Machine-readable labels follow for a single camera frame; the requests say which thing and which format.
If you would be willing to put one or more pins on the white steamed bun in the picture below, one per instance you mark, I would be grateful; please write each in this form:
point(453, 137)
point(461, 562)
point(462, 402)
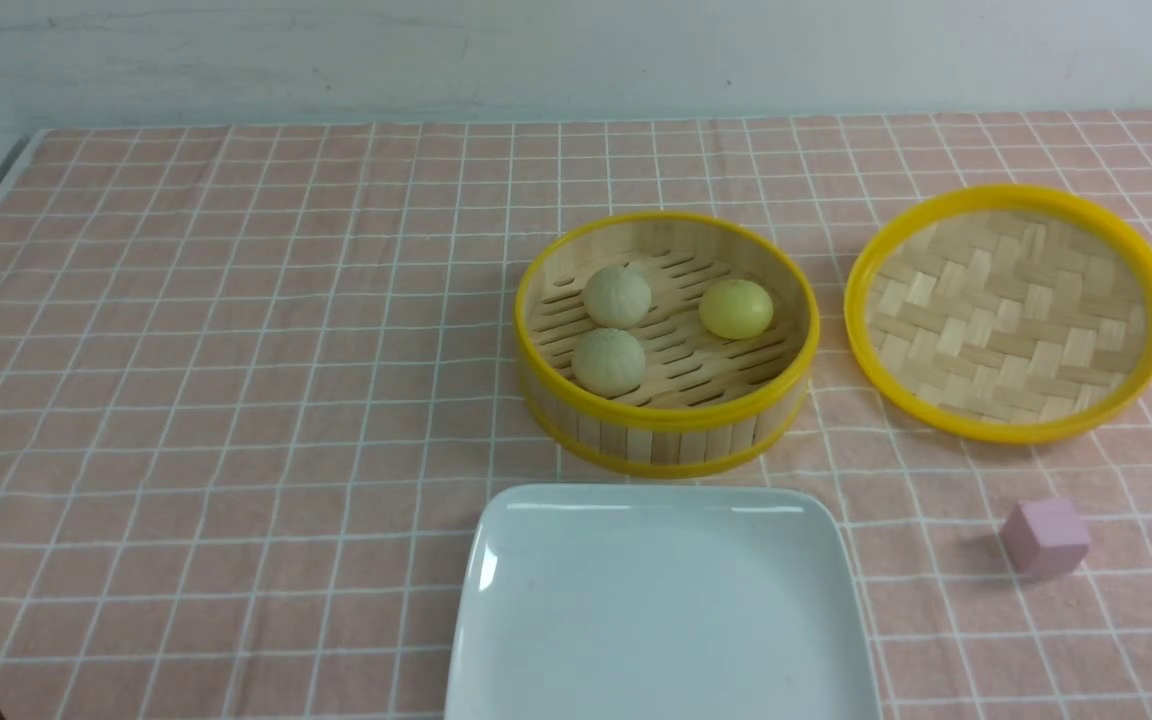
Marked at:
point(608, 362)
point(617, 297)

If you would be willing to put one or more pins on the yellow steamed bun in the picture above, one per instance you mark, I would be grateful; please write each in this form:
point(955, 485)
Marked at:
point(735, 309)

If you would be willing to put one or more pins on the white square plate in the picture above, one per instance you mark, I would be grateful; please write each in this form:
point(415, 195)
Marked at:
point(593, 601)

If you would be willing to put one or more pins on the yellow rimmed bamboo steamer basket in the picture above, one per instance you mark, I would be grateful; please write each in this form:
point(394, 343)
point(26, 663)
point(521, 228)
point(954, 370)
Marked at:
point(705, 405)

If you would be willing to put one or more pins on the pink checkered tablecloth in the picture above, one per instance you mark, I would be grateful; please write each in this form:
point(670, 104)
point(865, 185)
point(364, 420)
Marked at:
point(258, 382)

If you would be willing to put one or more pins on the yellow rimmed woven steamer lid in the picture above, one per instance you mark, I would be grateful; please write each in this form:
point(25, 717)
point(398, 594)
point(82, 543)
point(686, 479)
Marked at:
point(1009, 314)

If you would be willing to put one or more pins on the pink cube block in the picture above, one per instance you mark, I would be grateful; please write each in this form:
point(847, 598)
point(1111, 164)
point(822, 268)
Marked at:
point(1045, 538)

